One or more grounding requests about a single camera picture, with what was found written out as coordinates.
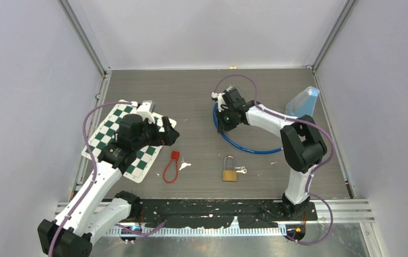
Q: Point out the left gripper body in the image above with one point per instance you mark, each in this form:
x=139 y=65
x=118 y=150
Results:
x=141 y=142

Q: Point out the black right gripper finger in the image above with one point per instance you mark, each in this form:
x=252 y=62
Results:
x=224 y=122
x=236 y=120

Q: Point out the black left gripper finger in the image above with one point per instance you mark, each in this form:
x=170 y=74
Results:
x=169 y=135
x=156 y=138

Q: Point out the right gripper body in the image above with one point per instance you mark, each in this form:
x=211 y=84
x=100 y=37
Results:
x=231 y=111

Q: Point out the blue cable lock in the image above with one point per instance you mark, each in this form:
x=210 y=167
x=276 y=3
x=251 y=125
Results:
x=227 y=139

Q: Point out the red lock keys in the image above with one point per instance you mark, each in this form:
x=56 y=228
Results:
x=184 y=165

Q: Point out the brass padlock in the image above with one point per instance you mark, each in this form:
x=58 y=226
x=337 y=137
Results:
x=229 y=173

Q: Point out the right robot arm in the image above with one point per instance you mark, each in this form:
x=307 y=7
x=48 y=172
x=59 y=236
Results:
x=302 y=144

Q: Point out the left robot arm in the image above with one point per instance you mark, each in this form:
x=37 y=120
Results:
x=78 y=227

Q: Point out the green white chessboard mat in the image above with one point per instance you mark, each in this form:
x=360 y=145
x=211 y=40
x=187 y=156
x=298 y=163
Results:
x=102 y=144

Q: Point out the blue mesh bag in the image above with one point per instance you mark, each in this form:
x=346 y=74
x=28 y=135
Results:
x=303 y=103

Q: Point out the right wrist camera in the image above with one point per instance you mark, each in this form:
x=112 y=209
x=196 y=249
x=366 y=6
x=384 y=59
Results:
x=219 y=99

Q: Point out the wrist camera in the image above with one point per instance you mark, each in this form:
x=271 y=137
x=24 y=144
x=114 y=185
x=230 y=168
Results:
x=145 y=110
x=219 y=99

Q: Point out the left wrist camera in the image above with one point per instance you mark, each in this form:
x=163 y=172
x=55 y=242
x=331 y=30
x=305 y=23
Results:
x=145 y=110

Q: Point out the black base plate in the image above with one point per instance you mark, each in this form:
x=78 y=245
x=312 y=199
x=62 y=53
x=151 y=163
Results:
x=218 y=213

